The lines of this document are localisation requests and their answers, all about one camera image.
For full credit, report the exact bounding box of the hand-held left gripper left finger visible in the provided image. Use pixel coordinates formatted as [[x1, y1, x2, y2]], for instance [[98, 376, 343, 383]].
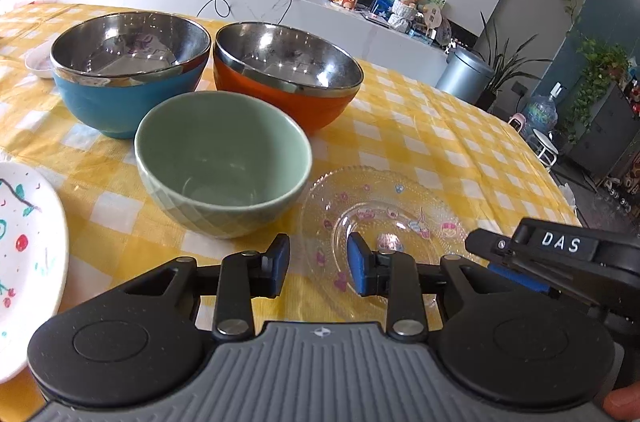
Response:
[[120, 235, 292, 342]]

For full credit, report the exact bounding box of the orange steel bowl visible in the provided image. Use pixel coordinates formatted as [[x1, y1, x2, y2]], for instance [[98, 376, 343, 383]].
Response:
[[213, 21, 364, 137]]

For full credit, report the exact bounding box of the large water bottle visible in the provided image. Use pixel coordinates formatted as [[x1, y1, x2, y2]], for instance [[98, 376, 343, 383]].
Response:
[[520, 83, 560, 138]]

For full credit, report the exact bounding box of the blue steel bowl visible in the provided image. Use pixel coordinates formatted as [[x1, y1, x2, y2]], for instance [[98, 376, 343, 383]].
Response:
[[50, 13, 212, 140]]

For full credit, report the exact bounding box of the person's right hand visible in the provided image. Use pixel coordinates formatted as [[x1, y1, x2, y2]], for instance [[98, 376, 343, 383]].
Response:
[[602, 384, 640, 421]]

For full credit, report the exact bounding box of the bushy green plant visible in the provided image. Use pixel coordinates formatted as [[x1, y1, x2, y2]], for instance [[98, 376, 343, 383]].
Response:
[[560, 37, 631, 143]]

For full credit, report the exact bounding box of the clear glass plate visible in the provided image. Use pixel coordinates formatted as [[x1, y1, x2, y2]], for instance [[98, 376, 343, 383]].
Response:
[[300, 165, 476, 323]]

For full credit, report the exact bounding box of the long-leaf potted plant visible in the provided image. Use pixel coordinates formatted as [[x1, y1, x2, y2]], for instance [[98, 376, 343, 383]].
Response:
[[472, 12, 551, 110]]

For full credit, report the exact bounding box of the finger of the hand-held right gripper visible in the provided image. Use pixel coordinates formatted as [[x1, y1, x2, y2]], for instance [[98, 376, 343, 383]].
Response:
[[465, 229, 577, 298]]

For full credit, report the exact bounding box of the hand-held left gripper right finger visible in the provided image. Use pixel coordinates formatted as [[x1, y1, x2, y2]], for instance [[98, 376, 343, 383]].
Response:
[[348, 232, 506, 339]]

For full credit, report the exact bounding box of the green ceramic bowl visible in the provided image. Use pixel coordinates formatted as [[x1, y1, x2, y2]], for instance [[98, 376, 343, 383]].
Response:
[[134, 91, 313, 239]]

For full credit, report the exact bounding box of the grey trash can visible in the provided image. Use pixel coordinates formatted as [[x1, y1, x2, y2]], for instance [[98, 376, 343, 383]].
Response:
[[436, 46, 496, 107]]

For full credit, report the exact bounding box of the white round stool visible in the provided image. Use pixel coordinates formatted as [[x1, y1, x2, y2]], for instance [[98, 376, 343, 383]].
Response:
[[531, 128, 561, 170]]

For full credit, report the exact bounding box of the white painted plate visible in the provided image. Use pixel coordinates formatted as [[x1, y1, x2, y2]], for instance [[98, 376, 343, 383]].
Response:
[[0, 162, 70, 385]]

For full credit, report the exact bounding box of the yellow checked tablecloth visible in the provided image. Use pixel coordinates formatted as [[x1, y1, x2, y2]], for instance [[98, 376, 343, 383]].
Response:
[[0, 2, 583, 422]]

